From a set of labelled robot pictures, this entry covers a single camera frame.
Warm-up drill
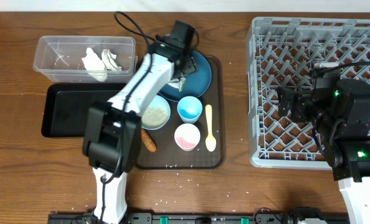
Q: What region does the grey dishwasher rack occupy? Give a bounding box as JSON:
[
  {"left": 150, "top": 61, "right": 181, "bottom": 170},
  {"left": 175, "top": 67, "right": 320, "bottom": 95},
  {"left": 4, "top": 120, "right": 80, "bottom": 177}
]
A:
[{"left": 245, "top": 17, "right": 370, "bottom": 170}]

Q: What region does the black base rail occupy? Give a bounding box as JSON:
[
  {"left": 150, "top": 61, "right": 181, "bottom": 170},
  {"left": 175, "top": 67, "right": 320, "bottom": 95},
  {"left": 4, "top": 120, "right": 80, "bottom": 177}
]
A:
[{"left": 47, "top": 207, "right": 349, "bottom": 224}]

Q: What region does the black rectangular tray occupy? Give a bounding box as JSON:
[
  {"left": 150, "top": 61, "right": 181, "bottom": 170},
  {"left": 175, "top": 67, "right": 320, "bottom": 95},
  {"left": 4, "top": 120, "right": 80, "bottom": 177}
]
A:
[{"left": 41, "top": 83, "right": 125, "bottom": 138}]

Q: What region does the yellow plastic spoon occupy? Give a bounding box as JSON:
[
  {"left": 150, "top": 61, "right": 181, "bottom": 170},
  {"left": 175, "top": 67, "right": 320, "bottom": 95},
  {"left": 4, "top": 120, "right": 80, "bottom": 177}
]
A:
[{"left": 205, "top": 105, "right": 217, "bottom": 152}]

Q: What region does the clear plastic waste bin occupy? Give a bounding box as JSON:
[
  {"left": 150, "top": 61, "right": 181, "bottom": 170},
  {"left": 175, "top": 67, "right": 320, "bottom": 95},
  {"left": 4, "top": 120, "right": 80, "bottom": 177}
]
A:
[{"left": 33, "top": 35, "right": 138, "bottom": 83}]

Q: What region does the white tissue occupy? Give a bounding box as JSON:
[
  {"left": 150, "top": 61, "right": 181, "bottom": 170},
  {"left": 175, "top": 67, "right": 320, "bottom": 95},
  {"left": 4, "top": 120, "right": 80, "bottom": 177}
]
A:
[{"left": 82, "top": 47, "right": 122, "bottom": 82}]

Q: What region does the light blue bowl with rice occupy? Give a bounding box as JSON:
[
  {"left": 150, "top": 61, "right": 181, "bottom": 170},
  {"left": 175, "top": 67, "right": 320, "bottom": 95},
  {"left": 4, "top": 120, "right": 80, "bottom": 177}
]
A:
[{"left": 141, "top": 95, "right": 171, "bottom": 130}]

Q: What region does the yellow green snack wrapper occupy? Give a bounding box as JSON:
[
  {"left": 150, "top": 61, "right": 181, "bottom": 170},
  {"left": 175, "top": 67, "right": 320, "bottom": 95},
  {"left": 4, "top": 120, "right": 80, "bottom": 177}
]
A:
[{"left": 168, "top": 77, "right": 186, "bottom": 92}]

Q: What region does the brown serving tray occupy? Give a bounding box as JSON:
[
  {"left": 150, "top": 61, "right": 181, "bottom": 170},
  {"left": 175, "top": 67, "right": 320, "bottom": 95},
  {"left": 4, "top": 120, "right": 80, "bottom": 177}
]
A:
[{"left": 136, "top": 55, "right": 225, "bottom": 170}]

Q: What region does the white pink cup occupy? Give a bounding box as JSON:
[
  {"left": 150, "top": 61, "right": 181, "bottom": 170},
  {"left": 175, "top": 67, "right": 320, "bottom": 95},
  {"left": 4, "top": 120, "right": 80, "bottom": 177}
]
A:
[{"left": 174, "top": 123, "right": 201, "bottom": 151}]

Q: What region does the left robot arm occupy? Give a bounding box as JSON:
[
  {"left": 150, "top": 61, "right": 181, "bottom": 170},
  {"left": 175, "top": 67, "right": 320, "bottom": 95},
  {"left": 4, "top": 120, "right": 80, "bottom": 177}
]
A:
[{"left": 82, "top": 21, "right": 196, "bottom": 223}]

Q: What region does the dark blue plate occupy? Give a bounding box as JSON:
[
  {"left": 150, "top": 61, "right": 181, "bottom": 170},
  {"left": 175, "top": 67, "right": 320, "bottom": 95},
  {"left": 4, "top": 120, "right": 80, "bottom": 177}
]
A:
[{"left": 159, "top": 51, "right": 212, "bottom": 101}]

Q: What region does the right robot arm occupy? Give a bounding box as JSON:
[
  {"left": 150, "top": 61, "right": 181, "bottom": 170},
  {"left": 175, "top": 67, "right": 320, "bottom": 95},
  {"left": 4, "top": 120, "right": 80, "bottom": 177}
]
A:
[{"left": 277, "top": 75, "right": 370, "bottom": 223}]

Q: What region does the orange carrot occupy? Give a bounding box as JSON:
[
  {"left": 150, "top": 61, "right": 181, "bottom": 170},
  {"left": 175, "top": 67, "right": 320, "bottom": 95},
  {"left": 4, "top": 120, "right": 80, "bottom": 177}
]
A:
[{"left": 141, "top": 129, "right": 157, "bottom": 152}]

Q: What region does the light blue cup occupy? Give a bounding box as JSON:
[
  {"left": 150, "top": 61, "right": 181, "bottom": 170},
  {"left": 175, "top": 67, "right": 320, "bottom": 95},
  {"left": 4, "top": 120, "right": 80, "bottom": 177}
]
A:
[{"left": 177, "top": 96, "right": 202, "bottom": 124}]

